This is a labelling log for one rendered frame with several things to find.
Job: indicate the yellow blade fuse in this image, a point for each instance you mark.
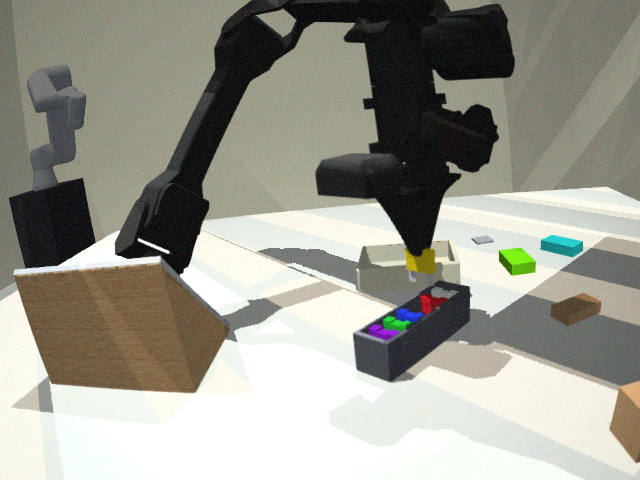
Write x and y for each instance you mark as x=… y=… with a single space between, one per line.
x=425 y=264

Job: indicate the lime green rectangular block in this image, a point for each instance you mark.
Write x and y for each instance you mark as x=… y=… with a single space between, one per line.
x=517 y=261

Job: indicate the cyan rectangular block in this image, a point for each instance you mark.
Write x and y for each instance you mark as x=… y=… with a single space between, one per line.
x=562 y=245

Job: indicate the blue fuse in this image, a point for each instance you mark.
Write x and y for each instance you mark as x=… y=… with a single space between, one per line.
x=405 y=315

